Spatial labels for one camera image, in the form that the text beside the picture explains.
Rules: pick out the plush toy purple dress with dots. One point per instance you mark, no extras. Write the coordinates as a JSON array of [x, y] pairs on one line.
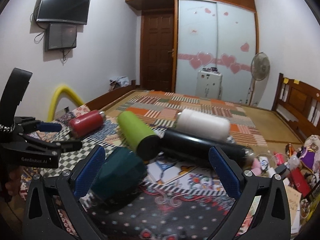
[[309, 154]]

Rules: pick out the small wall monitor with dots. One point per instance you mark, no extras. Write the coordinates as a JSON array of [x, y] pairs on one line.
[[60, 37]]

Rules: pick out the wall-mounted black television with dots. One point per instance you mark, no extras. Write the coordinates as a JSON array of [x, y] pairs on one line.
[[63, 11]]

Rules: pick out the red tumbler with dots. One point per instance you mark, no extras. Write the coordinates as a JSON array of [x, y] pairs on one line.
[[87, 123]]

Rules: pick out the dark green faceted cup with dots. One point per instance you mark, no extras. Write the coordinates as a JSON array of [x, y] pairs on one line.
[[117, 181]]

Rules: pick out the standing electric fan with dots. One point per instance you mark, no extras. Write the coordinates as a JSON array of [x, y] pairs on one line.
[[260, 69]]

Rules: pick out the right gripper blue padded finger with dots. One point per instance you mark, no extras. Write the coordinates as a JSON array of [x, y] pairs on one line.
[[53, 209], [48, 127], [272, 216]]

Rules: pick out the white tumbler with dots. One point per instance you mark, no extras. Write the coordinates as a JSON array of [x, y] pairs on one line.
[[203, 125]]

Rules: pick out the wooden headboard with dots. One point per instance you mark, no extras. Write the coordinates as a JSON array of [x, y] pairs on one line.
[[297, 103]]

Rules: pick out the wooden bed footboard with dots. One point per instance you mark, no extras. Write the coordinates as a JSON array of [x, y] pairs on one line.
[[110, 97]]

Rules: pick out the glass sliding wardrobe with hearts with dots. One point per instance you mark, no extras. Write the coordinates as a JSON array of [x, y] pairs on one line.
[[215, 37]]

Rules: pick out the lime green tumbler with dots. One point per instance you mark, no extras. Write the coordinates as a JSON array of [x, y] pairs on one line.
[[139, 136]]

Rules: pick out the red box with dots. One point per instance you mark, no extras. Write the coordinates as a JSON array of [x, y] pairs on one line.
[[299, 182]]

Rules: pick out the yellow foam tube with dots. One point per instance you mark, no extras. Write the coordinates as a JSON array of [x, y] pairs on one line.
[[63, 91]]

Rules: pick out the white small cabinet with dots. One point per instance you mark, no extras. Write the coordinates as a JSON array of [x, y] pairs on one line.
[[208, 85]]

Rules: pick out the patchwork striped blanket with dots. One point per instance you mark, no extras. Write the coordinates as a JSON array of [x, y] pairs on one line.
[[160, 110]]

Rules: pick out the brown wooden door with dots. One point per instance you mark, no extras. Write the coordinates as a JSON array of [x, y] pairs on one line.
[[156, 49]]

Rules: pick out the pile of clothes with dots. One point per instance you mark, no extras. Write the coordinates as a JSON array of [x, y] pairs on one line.
[[119, 82]]

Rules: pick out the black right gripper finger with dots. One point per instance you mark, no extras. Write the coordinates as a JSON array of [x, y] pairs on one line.
[[62, 146]]

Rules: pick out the black cylindrical bottle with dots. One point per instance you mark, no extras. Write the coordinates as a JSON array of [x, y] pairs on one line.
[[193, 149]]

